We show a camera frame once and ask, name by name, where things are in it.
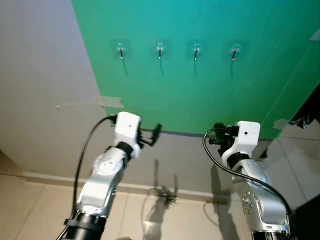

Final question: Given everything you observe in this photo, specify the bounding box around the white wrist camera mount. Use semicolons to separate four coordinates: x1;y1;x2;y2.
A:
114;112;142;147
221;121;261;162

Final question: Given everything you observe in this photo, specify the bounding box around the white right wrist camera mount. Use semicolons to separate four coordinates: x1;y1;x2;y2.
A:
221;121;261;162

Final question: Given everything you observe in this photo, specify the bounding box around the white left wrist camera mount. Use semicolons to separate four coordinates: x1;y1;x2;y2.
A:
114;112;142;147

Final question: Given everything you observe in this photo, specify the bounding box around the black furniture frame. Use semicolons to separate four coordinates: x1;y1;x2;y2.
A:
289;84;320;131

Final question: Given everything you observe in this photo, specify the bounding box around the green wall board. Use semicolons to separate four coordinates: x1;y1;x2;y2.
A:
71;0;320;140

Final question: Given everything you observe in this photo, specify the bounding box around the clear adhesive wall hook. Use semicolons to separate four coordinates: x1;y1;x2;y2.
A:
151;39;171;61
224;40;246;63
111;39;132;61
187;40;207;62

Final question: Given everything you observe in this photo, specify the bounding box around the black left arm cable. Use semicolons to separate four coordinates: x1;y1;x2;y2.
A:
56;115;118;240

